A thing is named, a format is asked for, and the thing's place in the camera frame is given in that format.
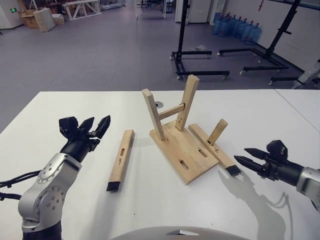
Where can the black wheeled rack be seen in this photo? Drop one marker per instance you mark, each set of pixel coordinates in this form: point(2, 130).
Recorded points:
point(180, 45)
point(277, 37)

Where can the wooden cross bar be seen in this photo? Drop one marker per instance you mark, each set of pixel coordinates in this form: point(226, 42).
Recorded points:
point(171, 112)
point(217, 131)

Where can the white metal truss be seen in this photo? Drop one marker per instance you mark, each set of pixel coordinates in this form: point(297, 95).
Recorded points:
point(82, 8)

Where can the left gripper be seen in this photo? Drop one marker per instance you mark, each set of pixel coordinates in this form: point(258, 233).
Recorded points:
point(77, 148)

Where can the cardboard box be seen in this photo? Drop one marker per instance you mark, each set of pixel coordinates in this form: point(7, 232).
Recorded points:
point(28, 20)

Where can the wooden leg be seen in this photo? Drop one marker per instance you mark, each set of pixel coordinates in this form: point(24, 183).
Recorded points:
point(121, 160)
point(153, 112)
point(222, 156)
point(187, 100)

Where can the blue water bottle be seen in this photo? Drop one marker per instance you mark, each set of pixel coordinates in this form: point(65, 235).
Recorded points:
point(221, 27)
point(237, 26)
point(228, 21)
point(255, 33)
point(246, 31)

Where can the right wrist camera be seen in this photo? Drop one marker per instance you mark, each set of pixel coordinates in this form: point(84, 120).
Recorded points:
point(277, 150)

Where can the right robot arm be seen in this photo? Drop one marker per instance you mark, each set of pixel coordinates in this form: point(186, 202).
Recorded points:
point(310, 181)

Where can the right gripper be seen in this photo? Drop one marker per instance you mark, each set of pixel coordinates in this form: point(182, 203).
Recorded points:
point(285, 172)

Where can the wooden seat board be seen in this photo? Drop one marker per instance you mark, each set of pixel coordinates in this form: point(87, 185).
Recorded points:
point(185, 152)

